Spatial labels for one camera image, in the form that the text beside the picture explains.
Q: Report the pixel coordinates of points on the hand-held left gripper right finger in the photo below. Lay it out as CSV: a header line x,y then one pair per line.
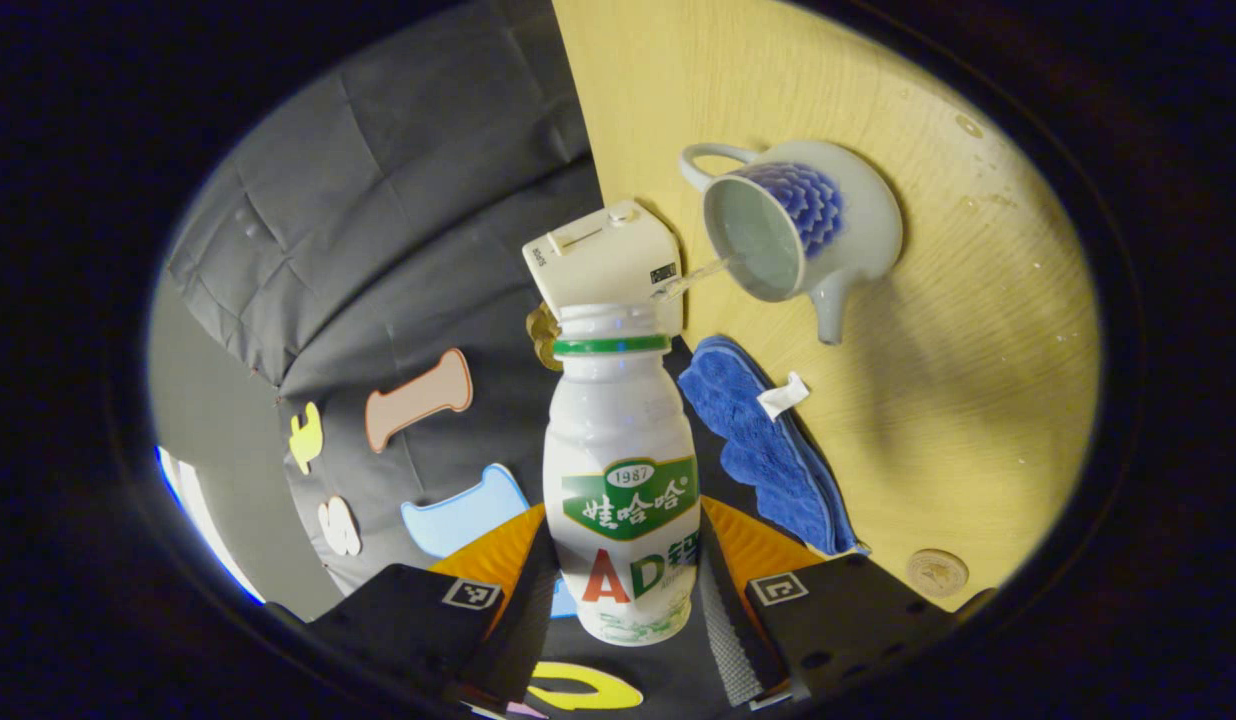
x,y
728,640

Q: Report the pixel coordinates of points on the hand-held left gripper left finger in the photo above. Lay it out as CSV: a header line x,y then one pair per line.
x,y
528,630

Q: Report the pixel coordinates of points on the white water bottle green label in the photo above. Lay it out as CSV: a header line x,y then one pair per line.
x,y
618,430

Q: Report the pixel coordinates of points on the round wooden coaster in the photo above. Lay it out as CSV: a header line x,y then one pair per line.
x,y
937,573

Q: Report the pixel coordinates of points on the white blue patterned teacup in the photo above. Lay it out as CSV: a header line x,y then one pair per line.
x,y
848,230

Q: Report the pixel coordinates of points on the blue towel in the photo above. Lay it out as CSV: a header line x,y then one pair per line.
x,y
768,450

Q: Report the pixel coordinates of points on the brown toast slice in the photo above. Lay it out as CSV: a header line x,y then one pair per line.
x,y
543,335

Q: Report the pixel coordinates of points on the white toaster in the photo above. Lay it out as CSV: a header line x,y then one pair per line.
x,y
603,250

